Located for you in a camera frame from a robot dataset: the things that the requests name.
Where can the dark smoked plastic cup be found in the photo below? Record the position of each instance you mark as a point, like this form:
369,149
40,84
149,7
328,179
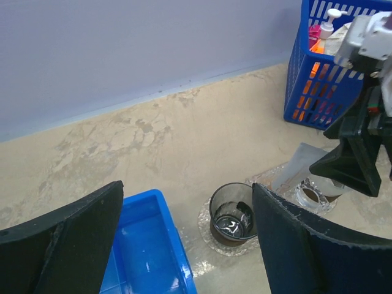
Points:
232,218

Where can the clear textured acrylic tray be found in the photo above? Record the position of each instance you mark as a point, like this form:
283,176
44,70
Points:
214,242

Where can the blue shopping basket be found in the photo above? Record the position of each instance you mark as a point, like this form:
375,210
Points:
318,91

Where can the small red box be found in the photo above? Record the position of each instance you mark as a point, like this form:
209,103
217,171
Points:
313,34

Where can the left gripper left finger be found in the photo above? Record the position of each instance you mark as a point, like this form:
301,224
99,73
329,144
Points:
65,250

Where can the white pump bottle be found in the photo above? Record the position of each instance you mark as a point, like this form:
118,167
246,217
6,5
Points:
327,28

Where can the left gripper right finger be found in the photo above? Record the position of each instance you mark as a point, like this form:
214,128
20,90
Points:
306,253

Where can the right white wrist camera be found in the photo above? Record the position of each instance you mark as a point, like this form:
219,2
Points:
367,45

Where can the white toothpaste tube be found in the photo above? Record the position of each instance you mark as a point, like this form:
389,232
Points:
297,169

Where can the blue plastic bin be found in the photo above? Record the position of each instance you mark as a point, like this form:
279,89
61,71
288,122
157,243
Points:
147,255

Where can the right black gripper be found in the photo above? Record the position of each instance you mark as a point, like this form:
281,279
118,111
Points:
361,131

